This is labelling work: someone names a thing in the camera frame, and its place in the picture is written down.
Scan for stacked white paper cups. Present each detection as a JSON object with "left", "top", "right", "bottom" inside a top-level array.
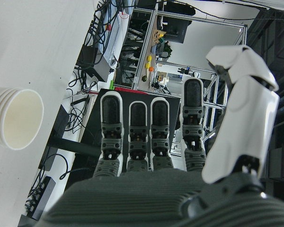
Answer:
[{"left": 0, "top": 86, "right": 44, "bottom": 151}]

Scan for black power strip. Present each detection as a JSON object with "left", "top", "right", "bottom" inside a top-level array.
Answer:
[{"left": 24, "top": 176, "right": 58, "bottom": 219}]

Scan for black power adapter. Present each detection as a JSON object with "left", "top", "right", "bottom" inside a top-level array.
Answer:
[{"left": 76, "top": 44, "right": 99, "bottom": 70}]

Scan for yellow toy fruit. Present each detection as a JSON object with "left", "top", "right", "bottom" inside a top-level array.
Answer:
[{"left": 144, "top": 54, "right": 155, "bottom": 70}]

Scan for aluminium frame cage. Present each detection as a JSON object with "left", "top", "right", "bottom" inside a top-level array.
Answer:
[{"left": 132, "top": 6, "right": 249, "bottom": 91}]

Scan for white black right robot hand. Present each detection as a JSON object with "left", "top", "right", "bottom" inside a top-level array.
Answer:
[{"left": 37, "top": 44, "right": 284, "bottom": 227}]

